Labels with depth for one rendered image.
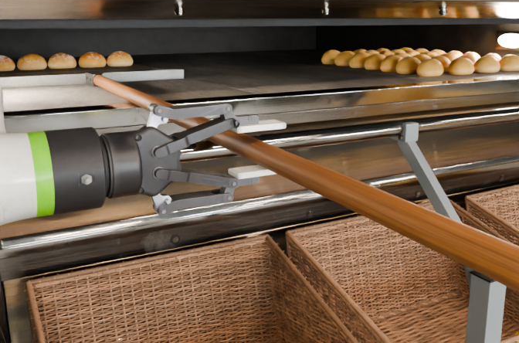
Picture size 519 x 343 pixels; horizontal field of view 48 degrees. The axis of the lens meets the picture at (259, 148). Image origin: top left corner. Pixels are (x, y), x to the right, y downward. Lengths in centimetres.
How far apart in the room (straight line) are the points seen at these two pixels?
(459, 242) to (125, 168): 36
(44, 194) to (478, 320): 73
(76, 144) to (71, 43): 220
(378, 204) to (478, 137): 131
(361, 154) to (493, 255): 111
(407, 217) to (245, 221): 92
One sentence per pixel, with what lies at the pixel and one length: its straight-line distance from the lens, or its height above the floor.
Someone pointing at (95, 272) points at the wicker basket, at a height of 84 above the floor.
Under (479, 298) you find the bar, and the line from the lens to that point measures 105.
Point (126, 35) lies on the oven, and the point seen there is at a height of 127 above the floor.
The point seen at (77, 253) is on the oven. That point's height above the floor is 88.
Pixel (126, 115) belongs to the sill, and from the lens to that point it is 124.
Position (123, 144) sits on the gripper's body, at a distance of 66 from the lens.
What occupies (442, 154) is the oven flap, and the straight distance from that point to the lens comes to 173.
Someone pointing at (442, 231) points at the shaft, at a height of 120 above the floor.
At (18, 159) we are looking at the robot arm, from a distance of 63.
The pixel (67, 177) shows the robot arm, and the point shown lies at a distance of 63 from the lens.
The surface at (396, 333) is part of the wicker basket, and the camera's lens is 157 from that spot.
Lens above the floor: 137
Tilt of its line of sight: 13 degrees down
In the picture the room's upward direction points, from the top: straight up
